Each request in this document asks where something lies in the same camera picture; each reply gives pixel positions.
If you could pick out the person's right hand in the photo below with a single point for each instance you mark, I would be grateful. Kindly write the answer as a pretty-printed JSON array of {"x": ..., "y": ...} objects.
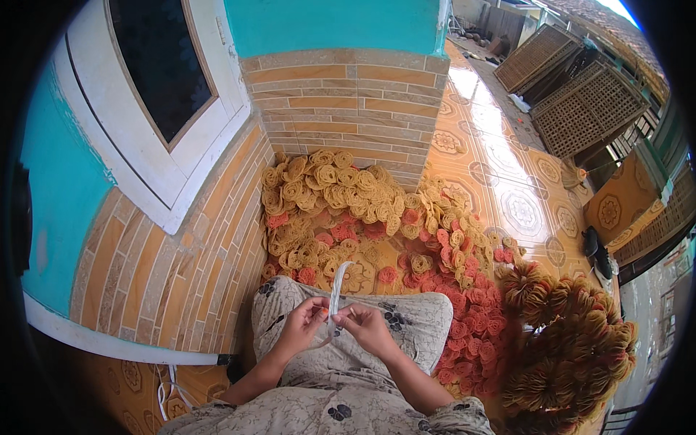
[{"x": 372, "y": 331}]

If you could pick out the person's left hand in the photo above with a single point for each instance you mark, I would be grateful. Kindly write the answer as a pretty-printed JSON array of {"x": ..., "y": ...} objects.
[{"x": 296, "y": 329}]

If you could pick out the white plastic strip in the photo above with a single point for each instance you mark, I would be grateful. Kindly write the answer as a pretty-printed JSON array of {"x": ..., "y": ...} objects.
[{"x": 336, "y": 285}]

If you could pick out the person's body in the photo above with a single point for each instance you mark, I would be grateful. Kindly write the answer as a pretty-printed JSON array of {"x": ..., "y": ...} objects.
[{"x": 326, "y": 408}]

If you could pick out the heap of yellow pink crackers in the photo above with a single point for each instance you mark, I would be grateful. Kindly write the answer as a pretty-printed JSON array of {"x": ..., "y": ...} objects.
[{"x": 348, "y": 201}]

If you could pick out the white pipe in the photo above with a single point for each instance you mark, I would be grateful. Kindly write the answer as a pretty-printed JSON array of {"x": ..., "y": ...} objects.
[{"x": 119, "y": 340}]

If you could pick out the tied bundles of crackers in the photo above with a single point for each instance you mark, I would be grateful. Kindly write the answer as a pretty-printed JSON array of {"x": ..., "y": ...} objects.
[{"x": 571, "y": 348}]

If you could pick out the pair of black sandals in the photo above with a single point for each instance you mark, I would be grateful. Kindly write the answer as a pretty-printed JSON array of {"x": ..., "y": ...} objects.
[{"x": 597, "y": 251}]

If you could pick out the white cloth scrap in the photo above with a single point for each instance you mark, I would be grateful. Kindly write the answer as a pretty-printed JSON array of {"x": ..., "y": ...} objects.
[{"x": 519, "y": 102}]

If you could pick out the white framed window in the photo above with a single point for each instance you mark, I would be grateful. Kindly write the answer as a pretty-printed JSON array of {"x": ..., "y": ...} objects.
[{"x": 157, "y": 92}]

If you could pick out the large woven bamboo rack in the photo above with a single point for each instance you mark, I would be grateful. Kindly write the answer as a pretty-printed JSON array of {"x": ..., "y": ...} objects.
[{"x": 590, "y": 109}]

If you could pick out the light woven bamboo rack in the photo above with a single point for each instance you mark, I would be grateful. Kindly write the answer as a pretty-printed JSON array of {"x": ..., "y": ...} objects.
[{"x": 533, "y": 57}]

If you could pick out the dark woven bamboo rack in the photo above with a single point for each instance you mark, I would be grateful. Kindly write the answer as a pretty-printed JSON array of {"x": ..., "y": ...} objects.
[{"x": 565, "y": 76}]

